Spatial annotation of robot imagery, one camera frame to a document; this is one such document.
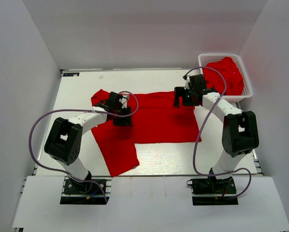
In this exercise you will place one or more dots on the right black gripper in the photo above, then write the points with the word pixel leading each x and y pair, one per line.
pixel 180 92

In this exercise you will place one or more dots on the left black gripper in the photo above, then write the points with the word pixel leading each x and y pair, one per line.
pixel 126 121

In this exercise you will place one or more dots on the red t shirt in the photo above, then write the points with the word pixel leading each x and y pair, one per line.
pixel 156 121

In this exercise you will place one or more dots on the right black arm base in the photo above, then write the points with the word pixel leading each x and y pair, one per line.
pixel 213 192

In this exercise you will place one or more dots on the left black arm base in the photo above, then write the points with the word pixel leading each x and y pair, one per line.
pixel 74 193

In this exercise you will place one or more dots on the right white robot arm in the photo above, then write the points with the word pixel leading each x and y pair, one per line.
pixel 239 132

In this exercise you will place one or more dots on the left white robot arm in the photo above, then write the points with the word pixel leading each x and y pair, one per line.
pixel 64 140

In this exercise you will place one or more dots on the red t shirts pile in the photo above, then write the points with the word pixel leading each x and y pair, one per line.
pixel 231 74

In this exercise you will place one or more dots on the white plastic basket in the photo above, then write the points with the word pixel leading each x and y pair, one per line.
pixel 204 59

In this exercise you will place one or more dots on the blue table label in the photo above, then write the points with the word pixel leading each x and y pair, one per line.
pixel 70 74

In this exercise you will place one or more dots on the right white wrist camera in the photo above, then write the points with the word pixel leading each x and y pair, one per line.
pixel 187 82

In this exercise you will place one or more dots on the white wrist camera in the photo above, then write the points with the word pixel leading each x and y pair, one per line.
pixel 124 101
pixel 187 82

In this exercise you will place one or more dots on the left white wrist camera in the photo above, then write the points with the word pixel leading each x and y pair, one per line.
pixel 124 101

